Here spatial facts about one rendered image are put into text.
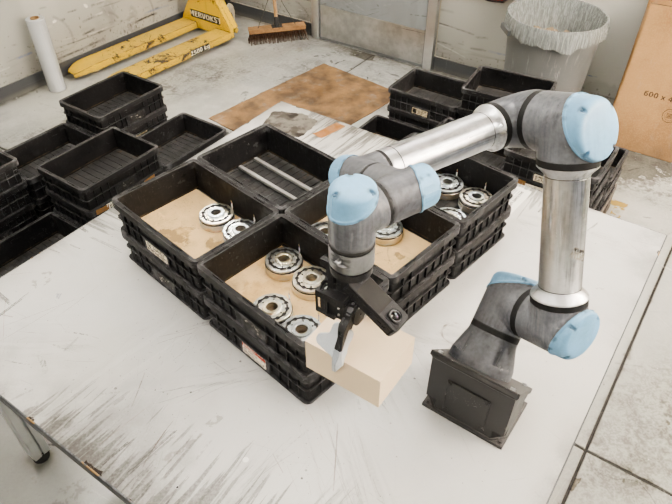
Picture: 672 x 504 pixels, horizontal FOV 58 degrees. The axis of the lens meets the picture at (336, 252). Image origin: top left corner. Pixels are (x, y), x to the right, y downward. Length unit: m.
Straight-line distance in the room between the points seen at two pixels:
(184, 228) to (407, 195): 1.03
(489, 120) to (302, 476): 0.86
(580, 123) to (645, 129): 2.92
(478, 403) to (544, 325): 0.24
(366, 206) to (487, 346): 0.61
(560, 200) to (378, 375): 0.48
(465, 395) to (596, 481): 1.04
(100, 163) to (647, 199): 2.78
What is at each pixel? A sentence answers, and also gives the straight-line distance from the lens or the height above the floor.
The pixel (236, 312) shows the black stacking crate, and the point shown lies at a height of 0.86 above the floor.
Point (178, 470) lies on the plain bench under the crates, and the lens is 1.49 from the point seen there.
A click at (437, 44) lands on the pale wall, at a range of 4.68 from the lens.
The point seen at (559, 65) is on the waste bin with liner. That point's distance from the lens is 3.76.
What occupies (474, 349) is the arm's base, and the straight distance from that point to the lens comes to 1.41.
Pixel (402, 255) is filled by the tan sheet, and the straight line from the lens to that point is 1.72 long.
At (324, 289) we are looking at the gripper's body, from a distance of 1.05.
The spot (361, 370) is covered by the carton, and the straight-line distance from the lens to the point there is 1.08.
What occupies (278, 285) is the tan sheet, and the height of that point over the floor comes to 0.83.
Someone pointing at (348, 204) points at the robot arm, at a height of 1.44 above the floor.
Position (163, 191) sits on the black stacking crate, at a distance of 1.94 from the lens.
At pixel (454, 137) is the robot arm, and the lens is 1.17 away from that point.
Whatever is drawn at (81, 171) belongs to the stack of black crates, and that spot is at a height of 0.49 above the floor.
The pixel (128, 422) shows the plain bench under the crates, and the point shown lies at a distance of 1.60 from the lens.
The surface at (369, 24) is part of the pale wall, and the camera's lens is 4.89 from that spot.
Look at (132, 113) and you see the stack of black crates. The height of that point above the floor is 0.53.
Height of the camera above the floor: 1.97
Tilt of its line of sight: 41 degrees down
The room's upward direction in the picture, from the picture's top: straight up
